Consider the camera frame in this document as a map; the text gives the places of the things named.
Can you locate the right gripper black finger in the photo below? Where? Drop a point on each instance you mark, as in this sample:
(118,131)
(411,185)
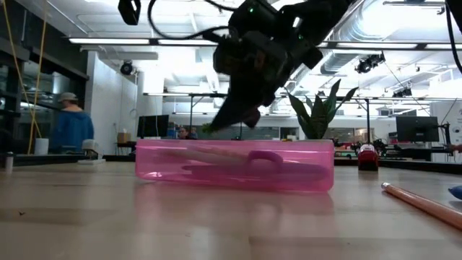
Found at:
(255,119)
(234,110)

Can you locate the orange pencil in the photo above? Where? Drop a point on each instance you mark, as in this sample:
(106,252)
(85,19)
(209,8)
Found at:
(426,206)

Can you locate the blue pen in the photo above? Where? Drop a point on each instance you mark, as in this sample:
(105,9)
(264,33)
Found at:
(457,192)

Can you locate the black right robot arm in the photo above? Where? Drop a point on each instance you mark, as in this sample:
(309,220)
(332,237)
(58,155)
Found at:
(317,18)

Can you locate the pink translucent plastic supply box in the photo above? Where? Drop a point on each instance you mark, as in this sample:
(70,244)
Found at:
(307,173)

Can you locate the cardboard box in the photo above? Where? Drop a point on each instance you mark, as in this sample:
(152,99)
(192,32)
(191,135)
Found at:
(123,137)

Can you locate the small green background plant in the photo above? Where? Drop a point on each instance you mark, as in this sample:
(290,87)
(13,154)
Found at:
(206,127)

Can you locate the black ceiling lighting track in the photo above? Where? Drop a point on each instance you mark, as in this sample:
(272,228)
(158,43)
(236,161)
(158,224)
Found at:
(155,42)

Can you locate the person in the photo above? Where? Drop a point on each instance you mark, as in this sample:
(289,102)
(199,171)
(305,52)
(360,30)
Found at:
(183,133)
(72,126)
(193,133)

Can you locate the black ceiling spotlight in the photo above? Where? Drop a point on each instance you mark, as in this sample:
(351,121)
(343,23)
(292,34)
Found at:
(366,65)
(126,68)

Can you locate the green snake plant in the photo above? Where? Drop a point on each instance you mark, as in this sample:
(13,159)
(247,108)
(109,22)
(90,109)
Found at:
(317,119)

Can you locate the black computer monitor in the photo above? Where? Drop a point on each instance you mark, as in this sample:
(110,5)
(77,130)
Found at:
(153,126)
(417,129)

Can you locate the red stapler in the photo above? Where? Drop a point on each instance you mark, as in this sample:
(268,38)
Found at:
(368,160)

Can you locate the white small device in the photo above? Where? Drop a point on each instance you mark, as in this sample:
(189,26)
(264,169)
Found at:
(90,148)

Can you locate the black background desk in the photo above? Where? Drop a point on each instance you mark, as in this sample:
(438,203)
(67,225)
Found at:
(397,153)

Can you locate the white cylinder container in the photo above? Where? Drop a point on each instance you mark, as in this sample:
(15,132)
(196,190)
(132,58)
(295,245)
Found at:
(41,147)

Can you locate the small bottle white cap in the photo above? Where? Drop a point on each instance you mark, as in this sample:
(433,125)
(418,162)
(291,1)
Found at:
(9,162)

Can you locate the black metal stand frame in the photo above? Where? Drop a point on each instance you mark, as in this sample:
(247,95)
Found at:
(191,108)

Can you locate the silver ventilation duct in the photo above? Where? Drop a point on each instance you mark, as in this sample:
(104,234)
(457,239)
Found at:
(339,61)

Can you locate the black aluminium table frame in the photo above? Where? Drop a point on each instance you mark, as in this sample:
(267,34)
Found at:
(415,168)

